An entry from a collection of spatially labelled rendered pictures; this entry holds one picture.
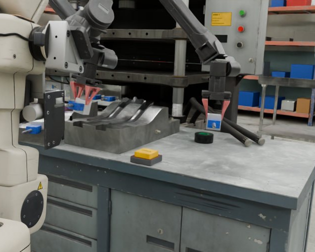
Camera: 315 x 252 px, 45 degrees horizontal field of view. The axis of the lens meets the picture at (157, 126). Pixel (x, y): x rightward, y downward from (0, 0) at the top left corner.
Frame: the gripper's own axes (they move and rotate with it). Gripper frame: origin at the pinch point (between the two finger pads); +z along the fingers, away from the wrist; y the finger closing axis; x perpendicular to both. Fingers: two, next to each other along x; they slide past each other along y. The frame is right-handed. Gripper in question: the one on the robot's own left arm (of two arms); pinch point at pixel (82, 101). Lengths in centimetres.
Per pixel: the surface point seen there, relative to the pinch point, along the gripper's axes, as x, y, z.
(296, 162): -30, -76, 3
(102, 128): -4.1, -9.1, 8.3
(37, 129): 7.1, 12.3, 14.4
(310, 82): -346, -28, -48
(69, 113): -13.3, 16.2, 8.3
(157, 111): -27.5, -17.6, -1.5
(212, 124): -11.0, -48.5, -3.9
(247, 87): -690, 140, -36
